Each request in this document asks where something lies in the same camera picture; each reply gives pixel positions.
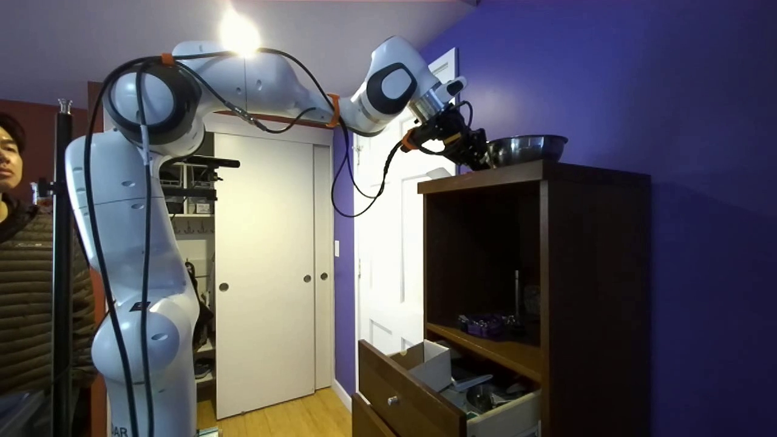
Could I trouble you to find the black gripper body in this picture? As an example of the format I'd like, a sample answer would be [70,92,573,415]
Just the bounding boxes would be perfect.
[413,104,488,170]

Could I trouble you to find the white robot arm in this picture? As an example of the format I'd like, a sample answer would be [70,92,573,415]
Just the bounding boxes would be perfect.
[65,37,485,437]

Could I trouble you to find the white box in drawer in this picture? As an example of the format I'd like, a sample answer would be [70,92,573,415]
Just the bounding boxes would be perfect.
[392,340,451,394]

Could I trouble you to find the open wooden drawer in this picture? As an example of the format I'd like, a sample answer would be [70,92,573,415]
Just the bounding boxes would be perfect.
[351,340,541,437]

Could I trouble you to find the silver metal bowl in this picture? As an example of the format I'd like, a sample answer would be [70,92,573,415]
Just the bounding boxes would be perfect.
[488,135,569,167]

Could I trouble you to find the brown wooden cabinet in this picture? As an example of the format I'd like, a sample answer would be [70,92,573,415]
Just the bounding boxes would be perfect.
[417,162,651,437]

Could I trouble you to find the dark items on shelf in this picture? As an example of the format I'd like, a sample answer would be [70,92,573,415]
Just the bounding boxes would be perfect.
[457,313,525,340]

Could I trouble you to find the white closet doors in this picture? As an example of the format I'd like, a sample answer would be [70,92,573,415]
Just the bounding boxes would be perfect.
[214,135,332,417]

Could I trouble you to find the black tripod stand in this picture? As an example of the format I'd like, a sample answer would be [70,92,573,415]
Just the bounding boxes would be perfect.
[43,98,73,437]

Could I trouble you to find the person in striped sweater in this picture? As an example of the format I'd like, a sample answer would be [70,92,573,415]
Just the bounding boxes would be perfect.
[0,113,96,399]

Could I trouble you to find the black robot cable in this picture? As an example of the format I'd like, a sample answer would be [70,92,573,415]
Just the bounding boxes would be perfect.
[79,46,422,437]

